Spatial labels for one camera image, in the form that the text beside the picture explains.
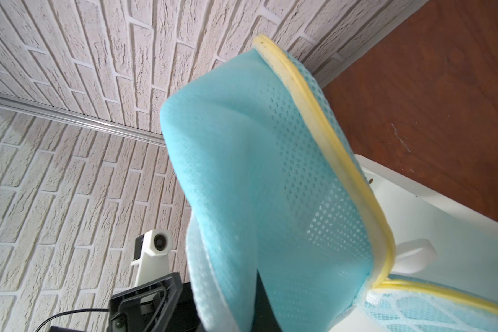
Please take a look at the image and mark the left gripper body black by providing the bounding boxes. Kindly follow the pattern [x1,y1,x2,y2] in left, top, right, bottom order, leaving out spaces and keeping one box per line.
[107,273,203,331]

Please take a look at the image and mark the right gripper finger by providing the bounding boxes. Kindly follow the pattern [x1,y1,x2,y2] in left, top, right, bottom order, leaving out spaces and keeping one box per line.
[252,273,282,332]

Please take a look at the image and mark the teal mesh laundry bag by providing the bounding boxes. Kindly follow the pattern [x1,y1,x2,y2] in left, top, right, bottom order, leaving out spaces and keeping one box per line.
[159,34,498,332]

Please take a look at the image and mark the white perforated plastic basket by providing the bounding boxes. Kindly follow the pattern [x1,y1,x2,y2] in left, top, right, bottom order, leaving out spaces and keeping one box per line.
[335,156,498,331]

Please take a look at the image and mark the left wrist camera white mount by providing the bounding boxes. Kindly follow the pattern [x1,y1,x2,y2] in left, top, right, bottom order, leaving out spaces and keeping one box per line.
[131,230,173,287]

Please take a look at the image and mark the left aluminium corner post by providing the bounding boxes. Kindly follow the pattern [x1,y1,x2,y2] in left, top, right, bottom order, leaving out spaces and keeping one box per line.
[0,94,166,147]

